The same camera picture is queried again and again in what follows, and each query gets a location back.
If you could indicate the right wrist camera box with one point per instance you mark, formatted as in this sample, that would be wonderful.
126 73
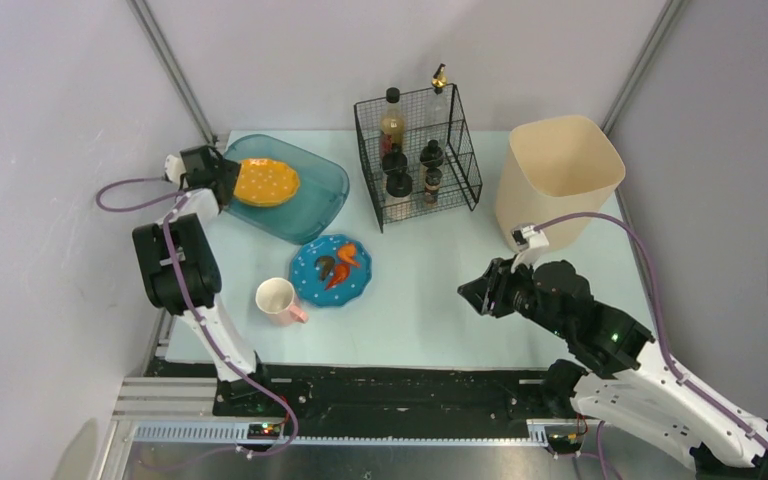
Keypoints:
531 244

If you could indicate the dark toy shrimp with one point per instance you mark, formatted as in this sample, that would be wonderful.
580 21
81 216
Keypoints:
324 266

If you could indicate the small spice jar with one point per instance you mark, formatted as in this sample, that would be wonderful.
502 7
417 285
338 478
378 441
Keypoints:
432 184

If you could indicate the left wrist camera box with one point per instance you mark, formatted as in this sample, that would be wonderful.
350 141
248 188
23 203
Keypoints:
173 169

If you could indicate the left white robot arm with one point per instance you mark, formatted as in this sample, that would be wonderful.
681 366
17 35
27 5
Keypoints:
181 275

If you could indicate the white-bead shaker jar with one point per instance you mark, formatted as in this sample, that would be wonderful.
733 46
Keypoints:
398 192
395 161

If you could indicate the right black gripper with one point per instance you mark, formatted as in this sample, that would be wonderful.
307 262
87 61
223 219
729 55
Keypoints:
496 294

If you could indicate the red toy shrimp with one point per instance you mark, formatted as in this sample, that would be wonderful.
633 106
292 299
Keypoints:
340 273

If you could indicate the left aluminium frame post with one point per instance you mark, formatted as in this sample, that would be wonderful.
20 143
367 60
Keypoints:
158 42

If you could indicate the brown sauce bottle black cap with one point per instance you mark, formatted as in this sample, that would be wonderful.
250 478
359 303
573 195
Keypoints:
392 123

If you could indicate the black wire rack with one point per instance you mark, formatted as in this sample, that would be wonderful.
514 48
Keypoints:
461 178

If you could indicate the right aluminium frame post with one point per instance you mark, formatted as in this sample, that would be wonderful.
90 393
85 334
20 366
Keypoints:
665 22

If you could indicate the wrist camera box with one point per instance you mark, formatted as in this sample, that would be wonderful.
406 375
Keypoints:
173 169
531 244

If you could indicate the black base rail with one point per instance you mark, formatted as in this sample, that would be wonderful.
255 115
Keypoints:
405 403

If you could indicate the orange toy shrimp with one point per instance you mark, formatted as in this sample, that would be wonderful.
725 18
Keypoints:
346 254

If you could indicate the aluminium frame post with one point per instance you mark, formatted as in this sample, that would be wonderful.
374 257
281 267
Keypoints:
158 42
665 22

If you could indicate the yellow polka dot plate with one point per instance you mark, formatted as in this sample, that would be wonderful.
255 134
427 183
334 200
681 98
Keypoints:
265 182

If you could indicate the gold spout glass bottle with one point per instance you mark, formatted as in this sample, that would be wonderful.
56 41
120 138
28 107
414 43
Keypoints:
438 107

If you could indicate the teal plastic tub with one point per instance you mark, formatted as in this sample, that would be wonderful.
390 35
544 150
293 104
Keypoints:
324 188

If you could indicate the white powder dispenser bottle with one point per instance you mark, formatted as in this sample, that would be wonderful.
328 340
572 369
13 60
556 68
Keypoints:
432 155

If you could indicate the beige waste bin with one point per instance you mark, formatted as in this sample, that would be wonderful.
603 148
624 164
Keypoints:
555 167

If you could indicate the blue polka dot plate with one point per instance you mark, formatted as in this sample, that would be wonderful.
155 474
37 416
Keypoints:
303 275

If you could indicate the pink white mug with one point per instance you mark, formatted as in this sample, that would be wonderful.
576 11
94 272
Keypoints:
277 299

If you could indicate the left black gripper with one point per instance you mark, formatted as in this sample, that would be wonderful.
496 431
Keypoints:
223 177

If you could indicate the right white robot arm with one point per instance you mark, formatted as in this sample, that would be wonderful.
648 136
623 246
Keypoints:
618 374

